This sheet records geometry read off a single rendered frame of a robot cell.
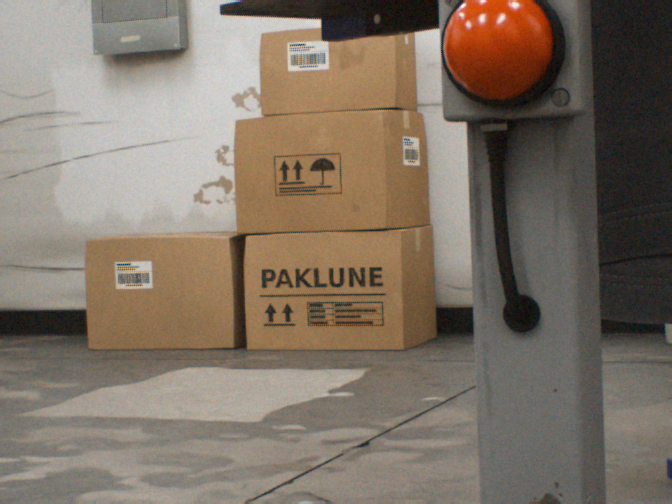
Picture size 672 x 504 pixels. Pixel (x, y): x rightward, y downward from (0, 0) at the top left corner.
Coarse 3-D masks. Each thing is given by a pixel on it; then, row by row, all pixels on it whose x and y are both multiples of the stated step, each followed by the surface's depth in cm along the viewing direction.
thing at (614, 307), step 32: (608, 0) 82; (640, 0) 82; (608, 32) 82; (640, 32) 82; (608, 64) 82; (640, 64) 82; (608, 96) 83; (640, 96) 82; (608, 128) 83; (640, 128) 82; (608, 160) 83; (640, 160) 82; (608, 192) 83; (640, 192) 83; (608, 224) 83; (640, 224) 83; (608, 256) 83; (640, 256) 83; (608, 288) 83; (640, 288) 83; (640, 320) 83
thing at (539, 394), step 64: (448, 0) 54; (576, 0) 52; (576, 64) 52; (512, 128) 54; (576, 128) 54; (512, 192) 54; (576, 192) 54; (512, 256) 55; (576, 256) 54; (576, 320) 54; (512, 384) 55; (576, 384) 54; (512, 448) 55; (576, 448) 54
